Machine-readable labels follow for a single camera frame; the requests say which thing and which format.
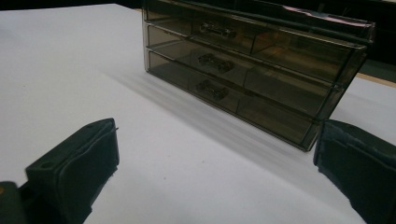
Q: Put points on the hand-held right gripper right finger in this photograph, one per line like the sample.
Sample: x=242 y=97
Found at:
x=364 y=168

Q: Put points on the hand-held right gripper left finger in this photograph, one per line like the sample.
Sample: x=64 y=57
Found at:
x=77 y=168

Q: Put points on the smoky transparent plastic drawer organizer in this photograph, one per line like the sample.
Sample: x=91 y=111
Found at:
x=348 y=74

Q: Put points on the white board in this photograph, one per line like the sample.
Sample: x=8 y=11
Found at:
x=155 y=171

